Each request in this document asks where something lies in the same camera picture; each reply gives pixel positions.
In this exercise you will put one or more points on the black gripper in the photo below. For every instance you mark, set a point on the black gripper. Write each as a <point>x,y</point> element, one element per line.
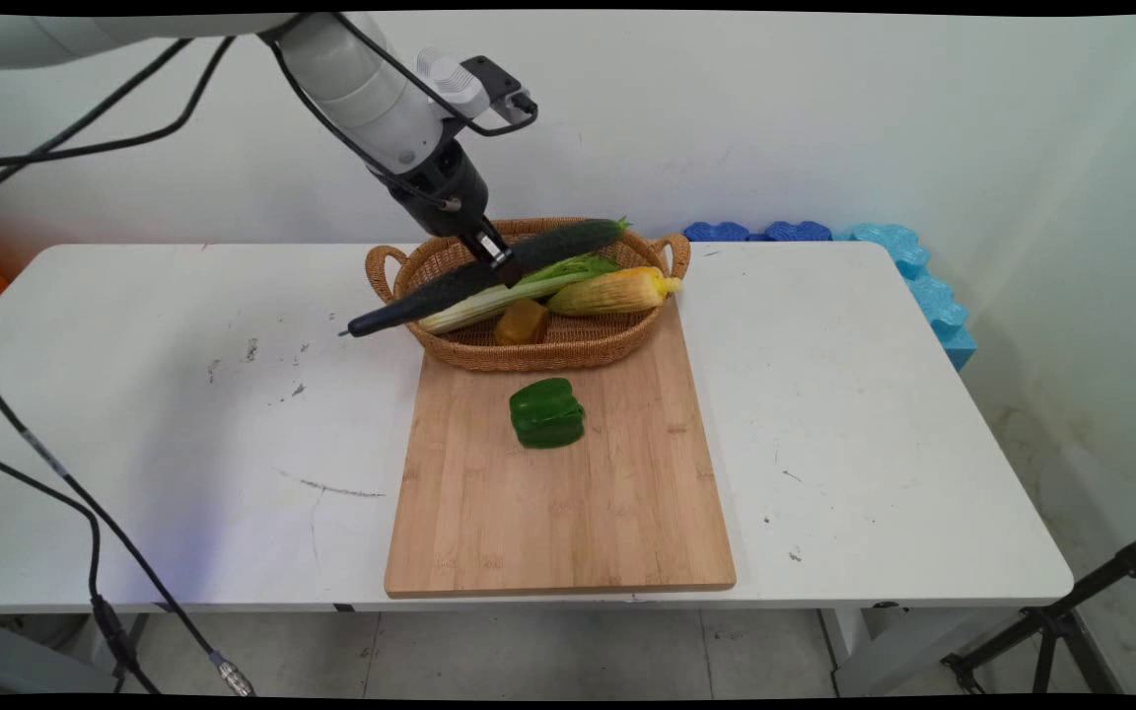
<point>440,187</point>

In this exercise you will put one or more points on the dark green cucumber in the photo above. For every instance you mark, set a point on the dark green cucumber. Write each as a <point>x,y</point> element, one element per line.
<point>450,286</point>

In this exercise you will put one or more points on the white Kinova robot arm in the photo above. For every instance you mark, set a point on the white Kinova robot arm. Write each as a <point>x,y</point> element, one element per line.
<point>361,89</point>

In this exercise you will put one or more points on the celery stalk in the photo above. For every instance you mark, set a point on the celery stalk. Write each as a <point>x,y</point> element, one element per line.
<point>529,288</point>

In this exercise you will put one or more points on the orange yellow pepper piece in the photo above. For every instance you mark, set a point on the orange yellow pepper piece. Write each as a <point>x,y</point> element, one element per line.
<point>521,323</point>

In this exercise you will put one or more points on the corn cob in husk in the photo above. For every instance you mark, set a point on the corn cob in husk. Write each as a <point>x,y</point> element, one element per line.
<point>612,292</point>

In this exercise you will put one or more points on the green bell pepper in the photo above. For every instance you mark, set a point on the green bell pepper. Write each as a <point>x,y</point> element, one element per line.
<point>546,414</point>

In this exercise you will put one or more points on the dark blue foam mat piece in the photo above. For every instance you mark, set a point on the dark blue foam mat piece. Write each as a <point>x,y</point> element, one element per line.
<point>797,232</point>
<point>716,232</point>

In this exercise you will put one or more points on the bamboo cutting board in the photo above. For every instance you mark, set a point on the bamboo cutting board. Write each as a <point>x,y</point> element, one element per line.
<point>568,513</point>

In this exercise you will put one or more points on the light blue foam mat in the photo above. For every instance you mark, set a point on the light blue foam mat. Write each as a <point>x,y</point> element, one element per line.
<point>928,291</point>

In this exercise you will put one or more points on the dark metal table leg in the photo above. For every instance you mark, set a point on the dark metal table leg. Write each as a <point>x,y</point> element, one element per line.
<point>134,641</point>

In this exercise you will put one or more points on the white table leg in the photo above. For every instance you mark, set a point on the white table leg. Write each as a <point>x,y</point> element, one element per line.
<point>869,651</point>

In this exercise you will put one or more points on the black tripod stand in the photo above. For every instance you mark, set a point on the black tripod stand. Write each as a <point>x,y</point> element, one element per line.
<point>1056,621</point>

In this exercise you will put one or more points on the wrist camera on grey mount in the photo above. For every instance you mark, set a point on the wrist camera on grey mount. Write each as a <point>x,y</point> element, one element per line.
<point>474,84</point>

